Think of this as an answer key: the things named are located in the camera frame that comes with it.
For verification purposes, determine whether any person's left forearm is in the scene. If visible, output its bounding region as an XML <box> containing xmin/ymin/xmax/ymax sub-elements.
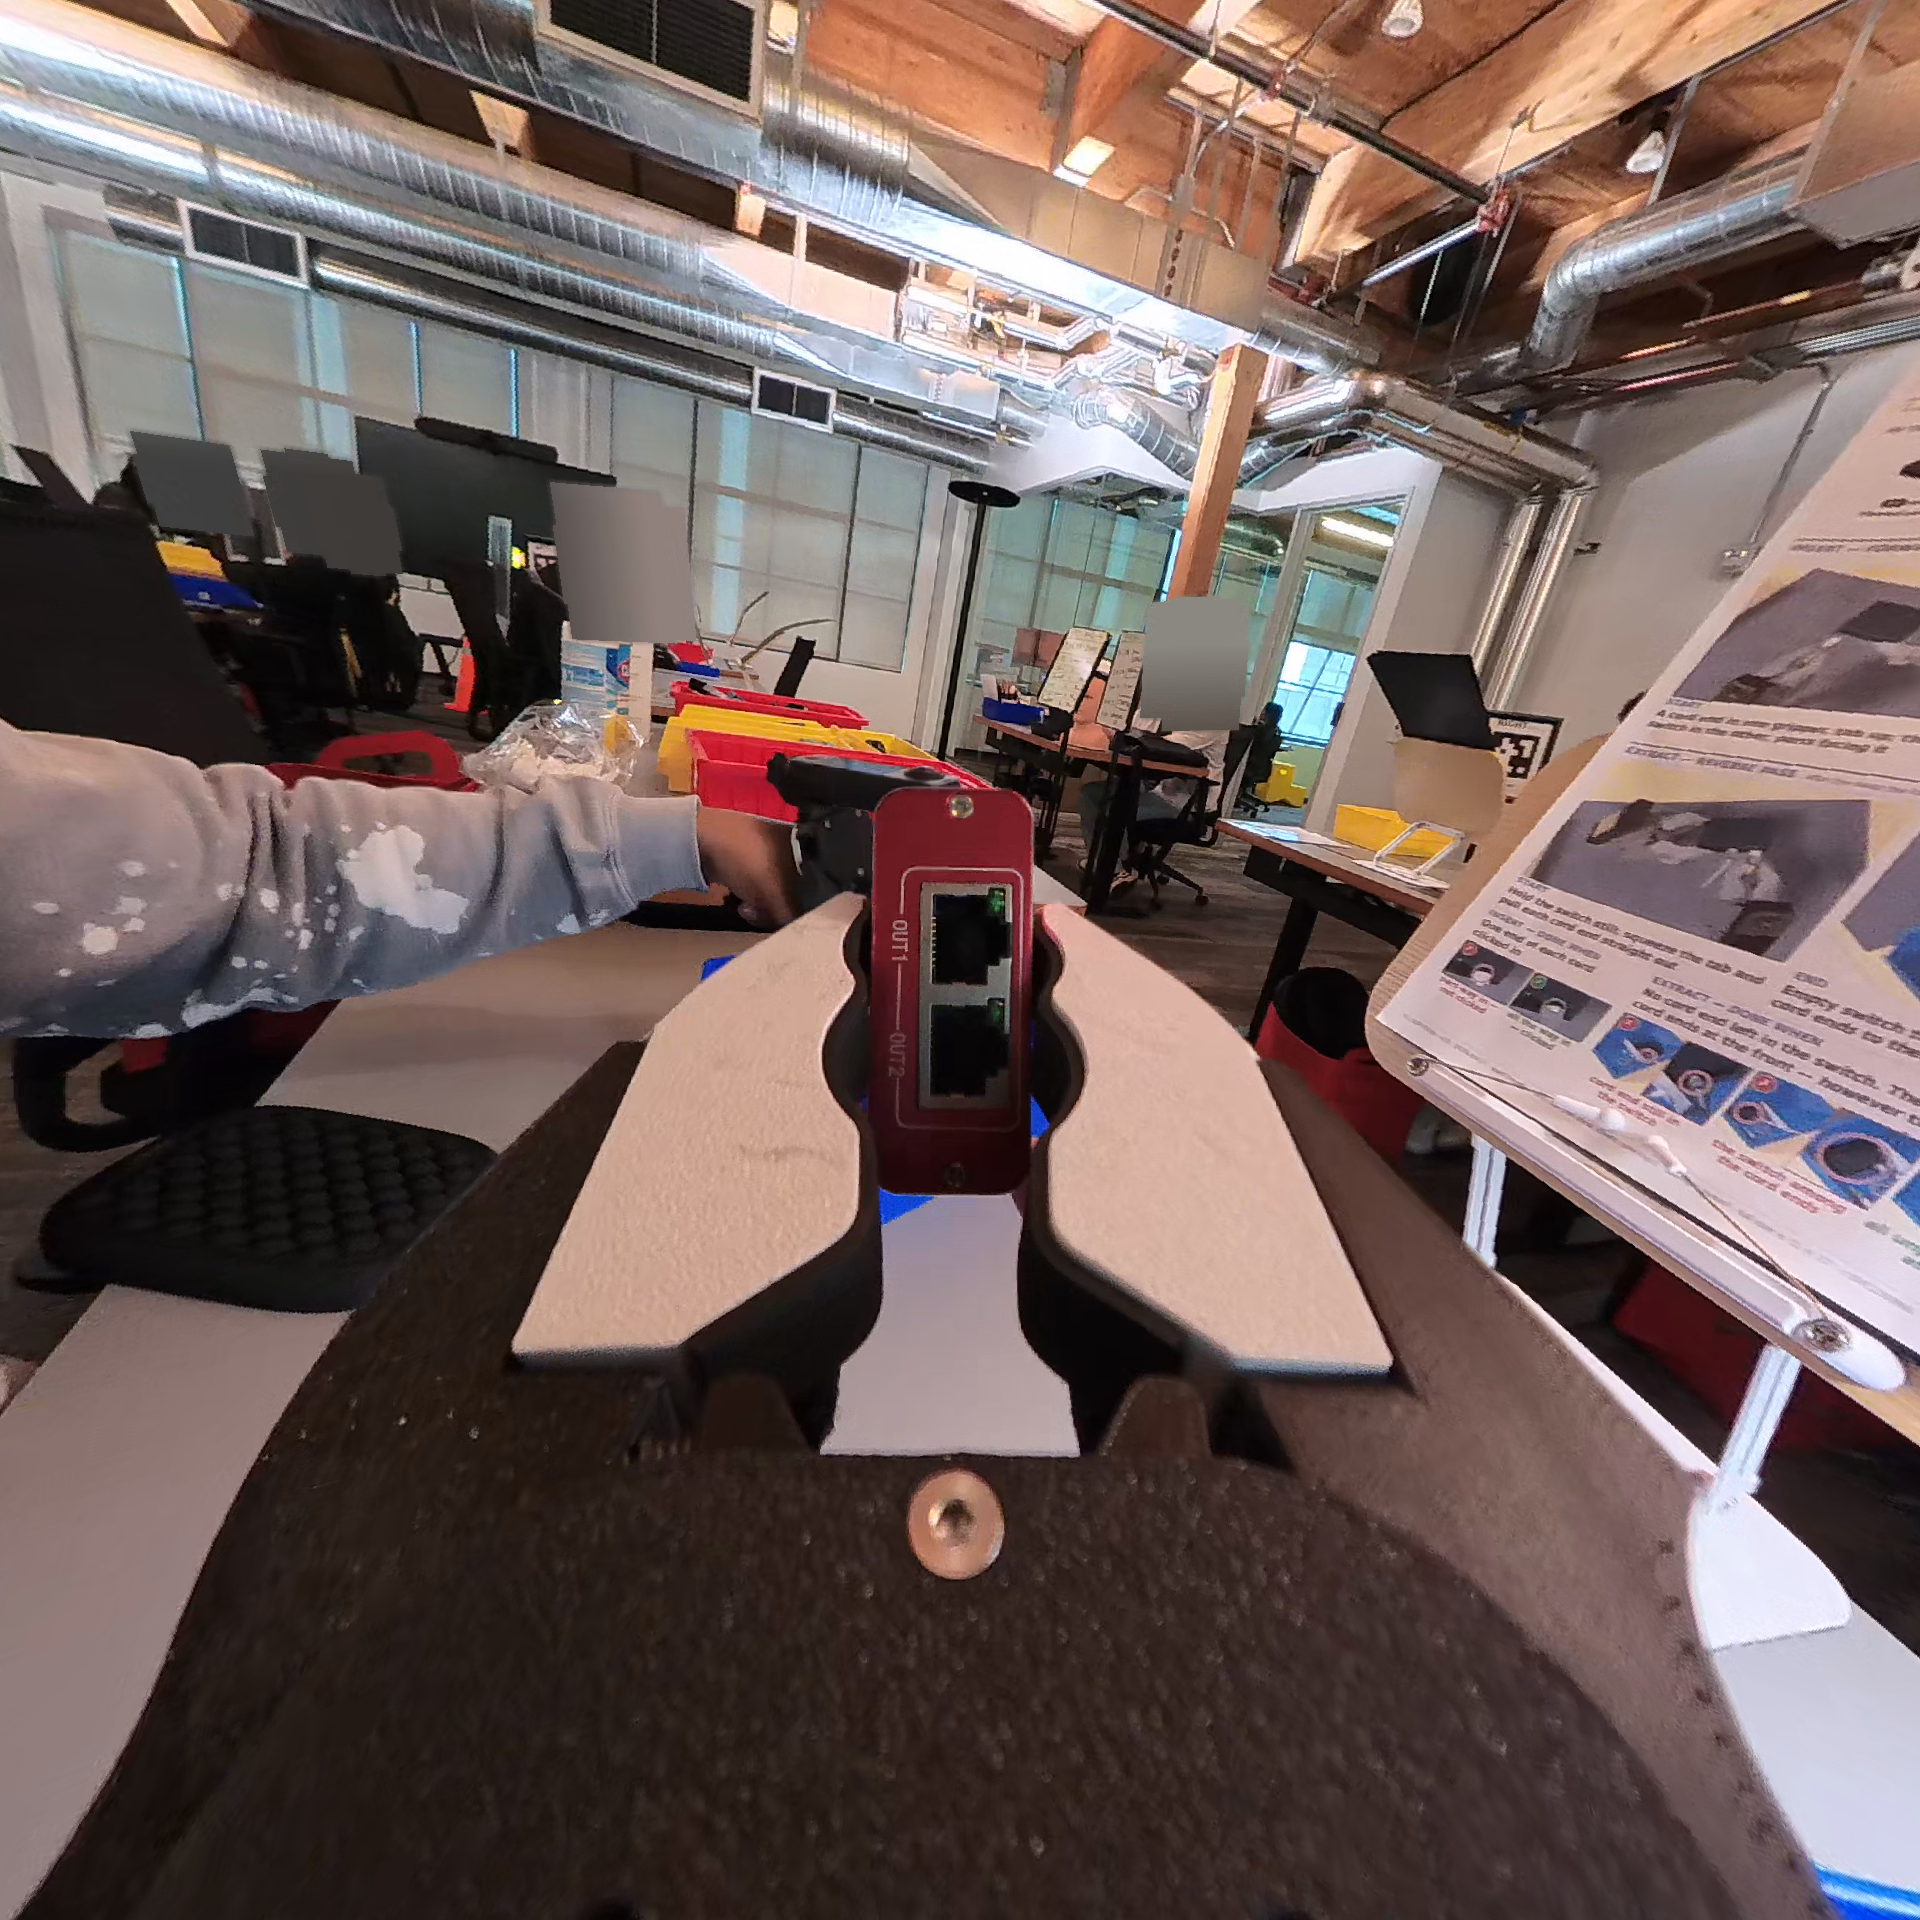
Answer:
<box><xmin>0</xmin><ymin>719</ymin><xmax>709</xmax><ymax>1040</ymax></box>

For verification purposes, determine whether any instruction sheet on clipboard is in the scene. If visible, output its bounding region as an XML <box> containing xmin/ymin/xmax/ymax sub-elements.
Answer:
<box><xmin>1363</xmin><ymin>344</ymin><xmax>1920</xmax><ymax>1651</ymax></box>

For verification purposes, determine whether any brown office desk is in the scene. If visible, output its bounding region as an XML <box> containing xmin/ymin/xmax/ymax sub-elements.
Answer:
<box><xmin>1217</xmin><ymin>815</ymin><xmax>1450</xmax><ymax>1038</ymax></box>

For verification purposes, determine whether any black light flag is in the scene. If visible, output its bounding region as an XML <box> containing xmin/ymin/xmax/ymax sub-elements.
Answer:
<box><xmin>1363</xmin><ymin>648</ymin><xmax>1498</xmax><ymax>752</ymax></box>

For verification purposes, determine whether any person's left hand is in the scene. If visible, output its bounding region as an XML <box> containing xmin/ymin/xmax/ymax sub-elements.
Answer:
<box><xmin>694</xmin><ymin>802</ymin><xmax>808</xmax><ymax>929</ymax></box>

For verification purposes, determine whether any clear plastic bag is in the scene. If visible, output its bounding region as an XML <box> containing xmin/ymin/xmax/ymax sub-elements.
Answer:
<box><xmin>464</xmin><ymin>702</ymin><xmax>649</xmax><ymax>793</ymax></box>

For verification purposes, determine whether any red plastic bin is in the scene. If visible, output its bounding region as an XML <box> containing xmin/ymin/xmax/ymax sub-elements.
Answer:
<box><xmin>1612</xmin><ymin>1260</ymin><xmax>1907</xmax><ymax>1457</ymax></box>
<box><xmin>686</xmin><ymin>730</ymin><xmax>991</xmax><ymax>823</ymax></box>
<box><xmin>665</xmin><ymin>678</ymin><xmax>829</xmax><ymax>731</ymax></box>

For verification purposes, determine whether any red trash bin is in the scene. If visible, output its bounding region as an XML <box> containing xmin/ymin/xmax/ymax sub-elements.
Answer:
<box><xmin>1252</xmin><ymin>966</ymin><xmax>1427</xmax><ymax>1163</ymax></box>

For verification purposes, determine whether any red ethernet switch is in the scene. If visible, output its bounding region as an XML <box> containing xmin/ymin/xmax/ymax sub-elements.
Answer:
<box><xmin>866</xmin><ymin>783</ymin><xmax>1040</xmax><ymax>1197</ymax></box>

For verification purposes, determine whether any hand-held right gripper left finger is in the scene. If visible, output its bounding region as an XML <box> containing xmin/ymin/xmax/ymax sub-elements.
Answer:
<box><xmin>512</xmin><ymin>892</ymin><xmax>883</xmax><ymax>1445</ymax></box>

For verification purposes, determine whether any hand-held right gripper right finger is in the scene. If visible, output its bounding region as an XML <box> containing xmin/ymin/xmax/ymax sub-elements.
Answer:
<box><xmin>1020</xmin><ymin>899</ymin><xmax>1399</xmax><ymax>1449</ymax></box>

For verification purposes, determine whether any black floor lamp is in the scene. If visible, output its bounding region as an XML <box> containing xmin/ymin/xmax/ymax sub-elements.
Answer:
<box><xmin>936</xmin><ymin>480</ymin><xmax>1025</xmax><ymax>761</ymax></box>

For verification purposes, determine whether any black office chair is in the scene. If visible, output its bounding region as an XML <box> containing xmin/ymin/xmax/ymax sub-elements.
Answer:
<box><xmin>12</xmin><ymin>1001</ymin><xmax>499</xmax><ymax>1318</ymax></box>

